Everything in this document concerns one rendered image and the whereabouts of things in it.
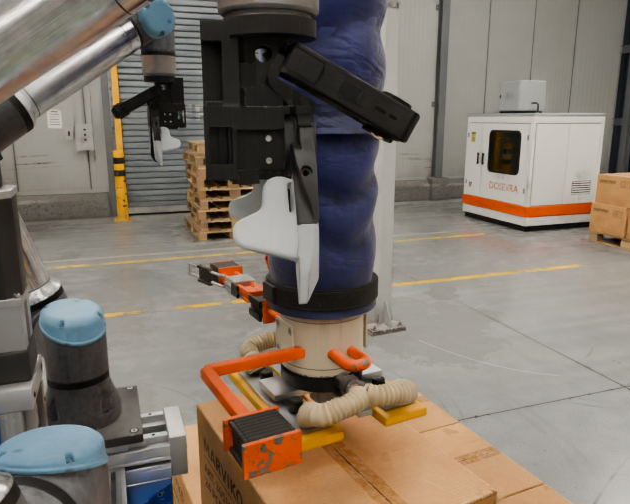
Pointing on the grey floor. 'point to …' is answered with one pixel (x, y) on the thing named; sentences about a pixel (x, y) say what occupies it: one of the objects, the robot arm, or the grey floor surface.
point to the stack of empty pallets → (219, 193)
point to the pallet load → (622, 210)
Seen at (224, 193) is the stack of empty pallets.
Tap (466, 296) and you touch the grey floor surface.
